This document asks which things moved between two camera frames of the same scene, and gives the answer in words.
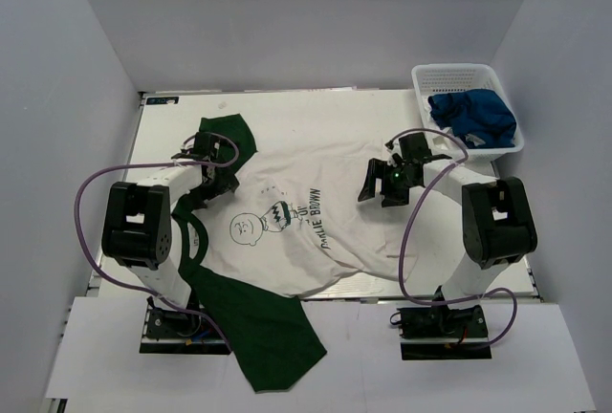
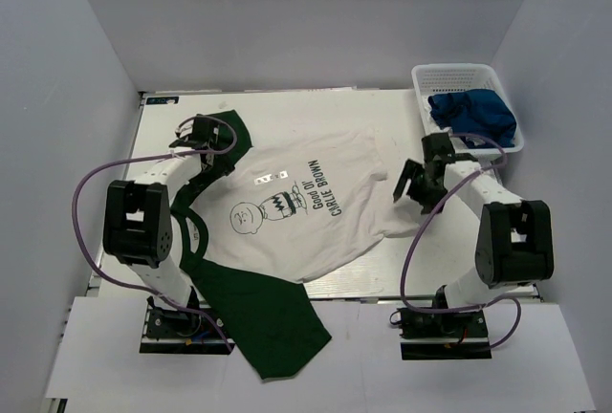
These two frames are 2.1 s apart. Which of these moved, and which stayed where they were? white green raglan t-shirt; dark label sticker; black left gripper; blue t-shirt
Moved: white green raglan t-shirt; black left gripper
Stayed: blue t-shirt; dark label sticker
